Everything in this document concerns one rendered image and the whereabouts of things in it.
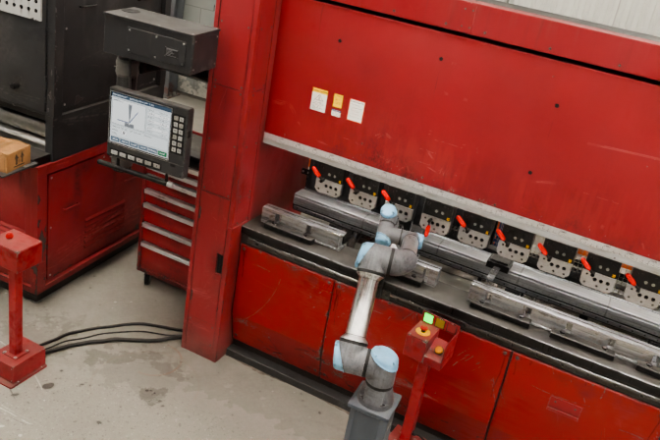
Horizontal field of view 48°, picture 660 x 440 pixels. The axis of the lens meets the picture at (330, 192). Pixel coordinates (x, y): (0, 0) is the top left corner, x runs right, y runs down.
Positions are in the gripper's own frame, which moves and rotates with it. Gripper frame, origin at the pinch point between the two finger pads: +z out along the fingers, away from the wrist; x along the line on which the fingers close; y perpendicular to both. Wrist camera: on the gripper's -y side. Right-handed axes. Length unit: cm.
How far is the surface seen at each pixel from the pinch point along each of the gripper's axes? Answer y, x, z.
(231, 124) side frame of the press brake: 15, 94, -42
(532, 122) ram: 56, -49, -58
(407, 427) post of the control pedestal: -71, -35, 48
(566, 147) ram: 51, -66, -52
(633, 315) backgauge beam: 21, -118, 27
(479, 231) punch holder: 18.0, -39.3, -12.8
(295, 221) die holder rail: -1, 60, 12
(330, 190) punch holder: 14.3, 41.5, -9.0
